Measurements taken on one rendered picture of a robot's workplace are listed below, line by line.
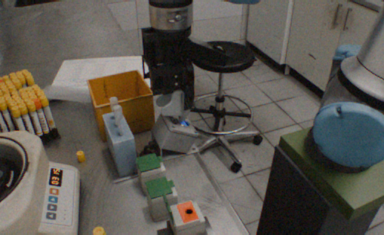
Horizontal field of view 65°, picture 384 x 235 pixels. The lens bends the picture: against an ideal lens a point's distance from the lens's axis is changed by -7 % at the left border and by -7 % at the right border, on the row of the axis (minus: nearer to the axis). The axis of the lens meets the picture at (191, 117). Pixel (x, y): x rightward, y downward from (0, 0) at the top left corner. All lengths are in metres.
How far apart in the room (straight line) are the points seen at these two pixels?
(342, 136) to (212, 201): 0.27
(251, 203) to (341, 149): 1.31
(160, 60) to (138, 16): 2.33
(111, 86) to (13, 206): 0.43
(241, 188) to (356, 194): 1.24
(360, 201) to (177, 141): 0.37
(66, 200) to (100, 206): 0.07
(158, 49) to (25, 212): 0.34
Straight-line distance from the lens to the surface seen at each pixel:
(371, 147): 0.49
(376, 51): 0.46
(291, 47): 2.85
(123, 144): 0.61
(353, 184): 0.67
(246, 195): 1.80
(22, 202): 0.53
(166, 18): 0.55
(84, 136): 0.80
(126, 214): 0.61
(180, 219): 0.50
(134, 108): 0.73
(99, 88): 0.84
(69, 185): 0.63
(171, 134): 0.66
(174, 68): 0.58
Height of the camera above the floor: 1.35
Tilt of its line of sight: 36 degrees down
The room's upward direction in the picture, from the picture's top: straight up
